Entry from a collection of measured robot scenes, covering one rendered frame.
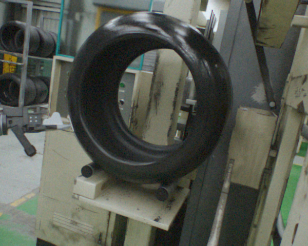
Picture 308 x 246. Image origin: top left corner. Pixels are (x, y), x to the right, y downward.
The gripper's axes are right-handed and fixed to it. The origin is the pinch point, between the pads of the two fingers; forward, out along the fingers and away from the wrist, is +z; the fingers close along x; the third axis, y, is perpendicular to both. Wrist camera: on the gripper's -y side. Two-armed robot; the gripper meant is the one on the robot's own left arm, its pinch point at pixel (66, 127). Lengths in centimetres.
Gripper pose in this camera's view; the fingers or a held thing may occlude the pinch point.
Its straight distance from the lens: 105.7
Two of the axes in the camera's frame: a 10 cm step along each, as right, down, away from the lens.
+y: -0.8, -9.9, 0.9
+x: -3.7, 1.1, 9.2
